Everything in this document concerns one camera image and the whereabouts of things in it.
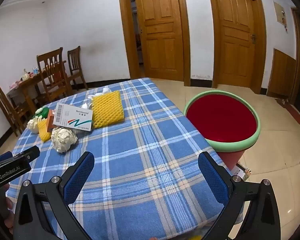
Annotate wooden slat-back chair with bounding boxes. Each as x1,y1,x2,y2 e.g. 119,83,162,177
67,46,88,90
36,47,73,103
0,84,30,137

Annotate wooden dining table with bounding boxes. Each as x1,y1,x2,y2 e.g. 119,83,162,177
6,60,67,120

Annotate red floor mat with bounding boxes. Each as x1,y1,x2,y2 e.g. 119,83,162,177
284,102,300,125

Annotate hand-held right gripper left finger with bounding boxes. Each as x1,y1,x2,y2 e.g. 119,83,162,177
13,151,95,240

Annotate white paper ball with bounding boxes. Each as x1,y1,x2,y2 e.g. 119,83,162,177
27,116,43,133
51,127,78,154

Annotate printed booklet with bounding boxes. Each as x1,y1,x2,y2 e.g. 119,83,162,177
231,162,253,181

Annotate open wooden door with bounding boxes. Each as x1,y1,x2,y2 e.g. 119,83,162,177
134,0,184,82

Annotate person's left hand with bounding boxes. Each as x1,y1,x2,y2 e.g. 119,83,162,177
4,184,15,230

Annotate white medicine box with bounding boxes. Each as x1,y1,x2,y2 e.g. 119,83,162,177
52,102,94,132

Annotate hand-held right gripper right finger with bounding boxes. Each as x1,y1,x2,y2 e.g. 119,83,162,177
198,151,282,240

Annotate low wooden wall panel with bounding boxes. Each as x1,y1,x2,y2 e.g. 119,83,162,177
266,49,298,98

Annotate green round toy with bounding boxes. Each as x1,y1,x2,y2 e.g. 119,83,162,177
32,107,50,119

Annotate beige wall box cover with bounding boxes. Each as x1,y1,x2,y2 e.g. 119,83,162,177
273,1,289,29

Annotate narrow wooden door frame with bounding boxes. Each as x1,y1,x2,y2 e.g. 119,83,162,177
290,7,300,105

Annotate closed wooden door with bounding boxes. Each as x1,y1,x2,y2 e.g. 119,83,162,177
214,0,257,87

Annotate red bin with green rim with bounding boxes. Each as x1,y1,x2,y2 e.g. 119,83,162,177
183,90,261,170

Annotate blue plaid blanket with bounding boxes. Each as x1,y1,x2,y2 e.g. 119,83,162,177
5,77,244,239

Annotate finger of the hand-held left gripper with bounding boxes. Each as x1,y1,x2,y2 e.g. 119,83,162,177
12,145,41,167
0,151,13,165

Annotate large yellow foam net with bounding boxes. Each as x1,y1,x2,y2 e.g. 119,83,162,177
91,90,125,130

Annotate orange box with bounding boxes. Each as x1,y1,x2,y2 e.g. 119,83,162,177
46,109,56,133

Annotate small yellow foam net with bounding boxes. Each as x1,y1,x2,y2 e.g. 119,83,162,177
37,118,53,142

